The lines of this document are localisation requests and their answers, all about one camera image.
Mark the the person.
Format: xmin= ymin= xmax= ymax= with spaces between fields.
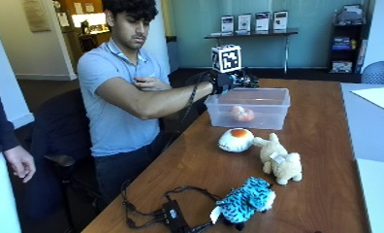
xmin=75 ymin=0 xmax=216 ymax=212

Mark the white cube with black markers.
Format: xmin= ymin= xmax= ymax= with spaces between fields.
xmin=210 ymin=44 xmax=243 ymax=74

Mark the pink soft toy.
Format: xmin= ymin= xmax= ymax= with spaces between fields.
xmin=230 ymin=105 xmax=256 ymax=123

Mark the framed picture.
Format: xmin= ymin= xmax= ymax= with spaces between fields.
xmin=254 ymin=12 xmax=271 ymax=33
xmin=272 ymin=10 xmax=288 ymax=33
xmin=220 ymin=15 xmax=235 ymax=34
xmin=235 ymin=13 xmax=252 ymax=34

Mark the clear plastic storage bin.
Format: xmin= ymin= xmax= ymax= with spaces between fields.
xmin=203 ymin=87 xmax=291 ymax=131

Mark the black office chair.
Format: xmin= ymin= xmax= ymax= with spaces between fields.
xmin=25 ymin=87 xmax=103 ymax=233

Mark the white fried egg soft toy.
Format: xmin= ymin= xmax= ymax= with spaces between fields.
xmin=218 ymin=127 xmax=255 ymax=153

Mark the beige plush dog toy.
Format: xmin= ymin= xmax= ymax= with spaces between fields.
xmin=251 ymin=132 xmax=304 ymax=186

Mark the black electronic hub box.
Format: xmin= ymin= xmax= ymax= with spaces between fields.
xmin=161 ymin=200 xmax=193 ymax=233

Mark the blue striped plush toy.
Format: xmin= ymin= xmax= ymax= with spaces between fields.
xmin=209 ymin=176 xmax=278 ymax=232

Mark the black bookshelf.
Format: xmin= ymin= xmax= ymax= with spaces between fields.
xmin=327 ymin=4 xmax=370 ymax=76

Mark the grey plush toy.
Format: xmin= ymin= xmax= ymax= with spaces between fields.
xmin=335 ymin=4 xmax=364 ymax=25

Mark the white paper sheet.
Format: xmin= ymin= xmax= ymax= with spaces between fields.
xmin=350 ymin=85 xmax=384 ymax=114

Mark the grey mesh chair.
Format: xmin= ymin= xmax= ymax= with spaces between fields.
xmin=360 ymin=59 xmax=384 ymax=85

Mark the grey side table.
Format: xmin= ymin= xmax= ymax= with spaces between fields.
xmin=340 ymin=82 xmax=384 ymax=233

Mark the black wall shelf table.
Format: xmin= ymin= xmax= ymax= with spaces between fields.
xmin=203 ymin=29 xmax=300 ymax=75

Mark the wall poster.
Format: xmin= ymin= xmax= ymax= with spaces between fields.
xmin=21 ymin=0 xmax=53 ymax=33

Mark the black cable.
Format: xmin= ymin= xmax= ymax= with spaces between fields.
xmin=119 ymin=179 xmax=223 ymax=233

